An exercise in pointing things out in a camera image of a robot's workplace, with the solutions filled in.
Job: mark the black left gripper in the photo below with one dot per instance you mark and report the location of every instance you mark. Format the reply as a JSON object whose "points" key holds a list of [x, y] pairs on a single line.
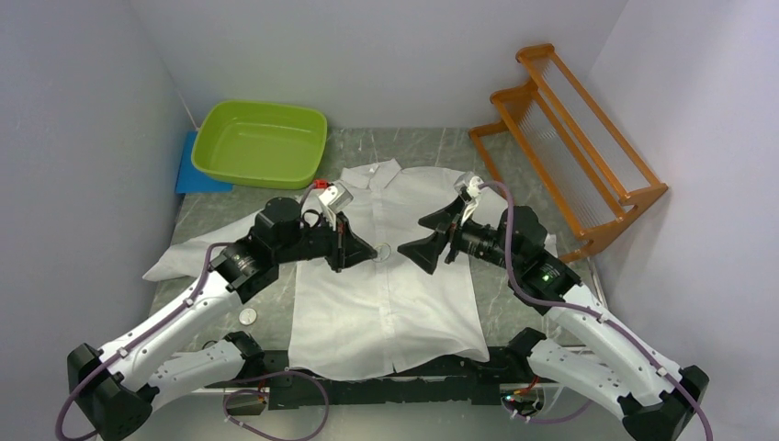
{"points": [[346, 249]]}

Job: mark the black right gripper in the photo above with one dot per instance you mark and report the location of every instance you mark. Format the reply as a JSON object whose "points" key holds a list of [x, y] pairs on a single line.
{"points": [[449, 220]]}

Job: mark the white button-up shirt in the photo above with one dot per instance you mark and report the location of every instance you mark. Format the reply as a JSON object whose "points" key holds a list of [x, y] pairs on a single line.
{"points": [[375, 319]]}

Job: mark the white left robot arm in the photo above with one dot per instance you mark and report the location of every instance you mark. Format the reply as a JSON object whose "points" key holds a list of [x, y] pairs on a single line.
{"points": [[120, 384]]}

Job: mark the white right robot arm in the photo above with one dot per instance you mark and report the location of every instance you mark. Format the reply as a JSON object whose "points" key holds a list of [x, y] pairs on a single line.
{"points": [[652, 396]]}

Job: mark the green plastic basin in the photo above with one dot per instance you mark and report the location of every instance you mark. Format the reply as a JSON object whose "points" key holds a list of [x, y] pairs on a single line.
{"points": [[260, 144]]}

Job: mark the orange wooden rack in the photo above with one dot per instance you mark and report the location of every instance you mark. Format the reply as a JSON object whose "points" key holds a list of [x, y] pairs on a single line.
{"points": [[595, 177]]}

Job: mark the blue flat mat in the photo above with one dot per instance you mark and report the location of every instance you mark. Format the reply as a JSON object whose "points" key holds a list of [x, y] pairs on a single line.
{"points": [[192, 181]]}

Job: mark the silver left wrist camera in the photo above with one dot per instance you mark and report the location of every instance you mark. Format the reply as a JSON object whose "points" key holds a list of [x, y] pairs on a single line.
{"points": [[333, 199]]}

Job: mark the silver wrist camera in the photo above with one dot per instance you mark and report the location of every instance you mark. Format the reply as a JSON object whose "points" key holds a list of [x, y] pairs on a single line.
{"points": [[333, 199], [469, 188]]}

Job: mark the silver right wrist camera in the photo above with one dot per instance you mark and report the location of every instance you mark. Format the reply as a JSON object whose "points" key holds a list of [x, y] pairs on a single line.
{"points": [[469, 188]]}

